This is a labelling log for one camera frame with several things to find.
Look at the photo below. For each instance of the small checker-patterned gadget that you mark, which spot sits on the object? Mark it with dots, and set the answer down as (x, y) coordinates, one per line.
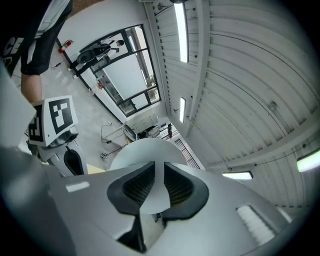
(105, 155)

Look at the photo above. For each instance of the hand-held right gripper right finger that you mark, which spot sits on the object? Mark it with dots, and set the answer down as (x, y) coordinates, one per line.
(180, 187)

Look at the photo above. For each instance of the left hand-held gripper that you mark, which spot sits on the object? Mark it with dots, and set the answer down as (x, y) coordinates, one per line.
(60, 115)

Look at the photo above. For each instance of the black framed window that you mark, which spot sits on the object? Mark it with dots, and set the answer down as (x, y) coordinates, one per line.
(122, 75)

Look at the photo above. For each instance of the black desk lamp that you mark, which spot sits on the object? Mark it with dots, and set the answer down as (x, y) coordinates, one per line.
(150, 150)

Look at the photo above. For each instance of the person's left forearm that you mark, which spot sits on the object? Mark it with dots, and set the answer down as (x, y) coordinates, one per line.
(31, 87)

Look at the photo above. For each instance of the red fire extinguisher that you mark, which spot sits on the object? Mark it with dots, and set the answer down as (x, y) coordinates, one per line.
(64, 47)

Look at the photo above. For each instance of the ceiling light panel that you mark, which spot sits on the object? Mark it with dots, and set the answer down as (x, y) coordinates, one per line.
(182, 110)
(237, 175)
(181, 32)
(308, 162)

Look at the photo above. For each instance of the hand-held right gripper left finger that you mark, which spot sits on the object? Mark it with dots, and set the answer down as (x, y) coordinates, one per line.
(135, 185)

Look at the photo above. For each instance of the red and white floor clutter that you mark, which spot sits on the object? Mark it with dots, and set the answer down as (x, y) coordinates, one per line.
(96, 86)

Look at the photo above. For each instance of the square wooden pedestal table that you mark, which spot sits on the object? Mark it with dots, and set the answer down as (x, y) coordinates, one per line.
(96, 169)

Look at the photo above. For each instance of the grey oval shell pod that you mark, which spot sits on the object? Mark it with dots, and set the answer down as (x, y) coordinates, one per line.
(84, 56)
(131, 132)

